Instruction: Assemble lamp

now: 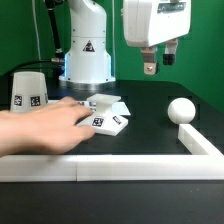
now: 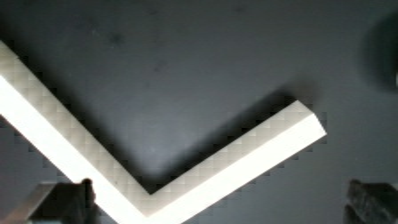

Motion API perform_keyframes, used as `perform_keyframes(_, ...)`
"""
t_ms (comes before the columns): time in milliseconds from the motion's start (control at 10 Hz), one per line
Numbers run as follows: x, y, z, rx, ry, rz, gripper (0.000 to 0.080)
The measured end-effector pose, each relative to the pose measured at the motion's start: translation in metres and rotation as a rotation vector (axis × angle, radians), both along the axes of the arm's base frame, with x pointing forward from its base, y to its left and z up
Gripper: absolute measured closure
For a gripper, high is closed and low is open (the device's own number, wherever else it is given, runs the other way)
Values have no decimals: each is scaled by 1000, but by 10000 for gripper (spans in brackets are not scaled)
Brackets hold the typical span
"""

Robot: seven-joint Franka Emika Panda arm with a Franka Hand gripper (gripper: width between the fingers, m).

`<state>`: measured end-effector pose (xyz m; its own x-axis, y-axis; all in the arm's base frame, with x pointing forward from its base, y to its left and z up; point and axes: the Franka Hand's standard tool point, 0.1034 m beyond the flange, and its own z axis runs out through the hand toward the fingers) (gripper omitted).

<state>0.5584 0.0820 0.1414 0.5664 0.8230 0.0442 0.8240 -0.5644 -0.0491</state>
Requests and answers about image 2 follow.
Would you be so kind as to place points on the white L-shaped corner fence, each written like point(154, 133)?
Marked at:
point(42, 121)

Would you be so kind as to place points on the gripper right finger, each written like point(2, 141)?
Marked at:
point(371, 207)

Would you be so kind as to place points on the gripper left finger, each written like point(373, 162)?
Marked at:
point(58, 204)

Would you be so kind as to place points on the white lamp bulb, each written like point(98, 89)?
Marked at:
point(380, 54)

